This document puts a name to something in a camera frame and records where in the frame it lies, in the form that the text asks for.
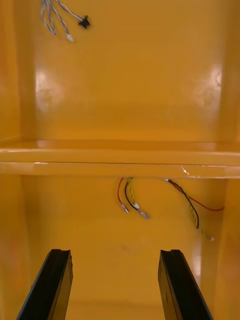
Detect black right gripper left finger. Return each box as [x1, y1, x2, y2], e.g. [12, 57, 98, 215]
[16, 248, 74, 320]

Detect yellow-orange plastic bin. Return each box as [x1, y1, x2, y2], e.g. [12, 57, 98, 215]
[0, 161, 240, 320]
[0, 0, 240, 165]

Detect blue-white twisted wire harness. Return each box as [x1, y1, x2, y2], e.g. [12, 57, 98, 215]
[40, 0, 75, 43]

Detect red black green-yellow wire harness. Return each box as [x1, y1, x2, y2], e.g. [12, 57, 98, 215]
[163, 177, 225, 242]
[116, 177, 151, 221]

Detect blue-white harness, black connectors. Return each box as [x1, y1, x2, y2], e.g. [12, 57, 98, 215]
[55, 0, 91, 30]

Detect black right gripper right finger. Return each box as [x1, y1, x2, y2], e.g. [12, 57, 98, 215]
[157, 248, 214, 320]

